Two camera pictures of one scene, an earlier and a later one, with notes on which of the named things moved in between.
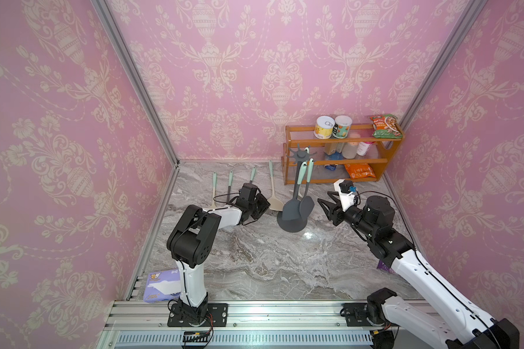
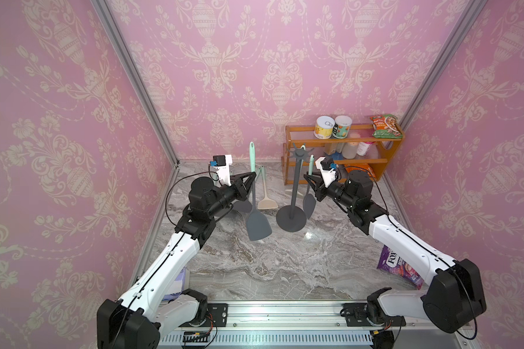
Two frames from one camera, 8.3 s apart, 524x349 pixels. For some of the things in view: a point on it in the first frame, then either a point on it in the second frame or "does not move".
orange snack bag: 360,170 does not move
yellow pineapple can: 324,127 does not move
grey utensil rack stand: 299,157 does not move
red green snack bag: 386,126 does not move
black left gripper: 264,202 to 239,187
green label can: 341,128 does not move
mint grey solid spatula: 291,209 to 257,225
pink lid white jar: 350,150 does not move
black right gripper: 334,212 to 320,190
